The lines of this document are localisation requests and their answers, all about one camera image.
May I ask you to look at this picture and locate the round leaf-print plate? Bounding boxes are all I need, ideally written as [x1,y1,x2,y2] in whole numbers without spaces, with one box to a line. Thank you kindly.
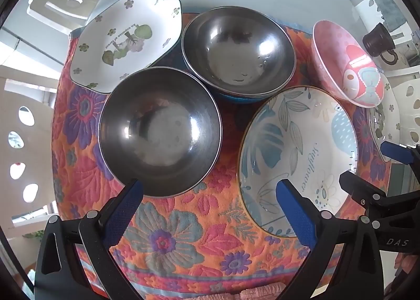
[238,85,359,239]

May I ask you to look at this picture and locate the dark ceramic mug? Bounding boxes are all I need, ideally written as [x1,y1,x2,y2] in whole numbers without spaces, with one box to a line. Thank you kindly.
[363,22,396,65]

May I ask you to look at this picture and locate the steel bowl red outside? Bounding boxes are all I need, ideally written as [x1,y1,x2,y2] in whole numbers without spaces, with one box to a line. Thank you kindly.
[98,67,224,198]

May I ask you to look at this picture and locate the grey textured cloth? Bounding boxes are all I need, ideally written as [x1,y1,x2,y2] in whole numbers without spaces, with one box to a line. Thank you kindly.
[376,0,405,30]

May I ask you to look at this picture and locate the pink knit clothing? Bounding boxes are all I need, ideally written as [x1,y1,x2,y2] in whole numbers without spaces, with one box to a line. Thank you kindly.
[197,282,286,300]

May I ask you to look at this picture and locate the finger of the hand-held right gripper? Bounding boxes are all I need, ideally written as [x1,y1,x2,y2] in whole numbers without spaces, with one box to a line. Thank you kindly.
[381,141,420,173]
[339,170,397,212]

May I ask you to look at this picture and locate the orange floral tablecloth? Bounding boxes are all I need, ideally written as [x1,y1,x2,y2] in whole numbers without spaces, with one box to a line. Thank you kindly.
[51,13,394,300]

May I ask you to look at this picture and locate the pink patterned bowl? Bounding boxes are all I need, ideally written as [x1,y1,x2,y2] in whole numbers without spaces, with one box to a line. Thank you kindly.
[312,20,385,109]

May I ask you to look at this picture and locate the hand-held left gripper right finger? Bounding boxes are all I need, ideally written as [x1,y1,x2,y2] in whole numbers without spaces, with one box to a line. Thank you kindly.
[276,179,384,300]

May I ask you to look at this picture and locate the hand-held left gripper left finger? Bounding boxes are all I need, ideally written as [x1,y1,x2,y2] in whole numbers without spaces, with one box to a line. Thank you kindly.
[33,179,145,300]

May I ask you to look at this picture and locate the white floral square plate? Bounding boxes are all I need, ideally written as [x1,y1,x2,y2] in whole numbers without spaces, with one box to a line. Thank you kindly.
[369,74,401,163]
[70,0,183,93]

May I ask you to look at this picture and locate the steel bowl blue outside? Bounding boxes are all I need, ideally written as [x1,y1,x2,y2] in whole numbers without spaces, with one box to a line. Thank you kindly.
[181,7,297,104]

